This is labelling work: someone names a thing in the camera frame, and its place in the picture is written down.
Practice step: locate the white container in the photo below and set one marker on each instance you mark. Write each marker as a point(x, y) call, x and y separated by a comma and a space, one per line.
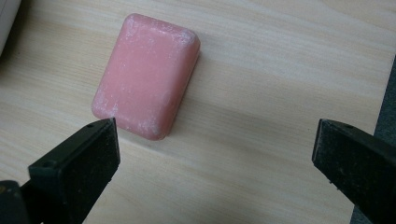
point(7, 18)

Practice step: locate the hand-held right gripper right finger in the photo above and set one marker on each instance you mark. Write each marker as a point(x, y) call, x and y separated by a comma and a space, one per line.
point(358, 165)

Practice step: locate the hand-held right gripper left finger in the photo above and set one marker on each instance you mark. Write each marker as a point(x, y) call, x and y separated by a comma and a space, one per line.
point(74, 174)

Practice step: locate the pink soap bar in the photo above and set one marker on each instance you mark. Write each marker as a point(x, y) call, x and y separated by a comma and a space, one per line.
point(146, 77)

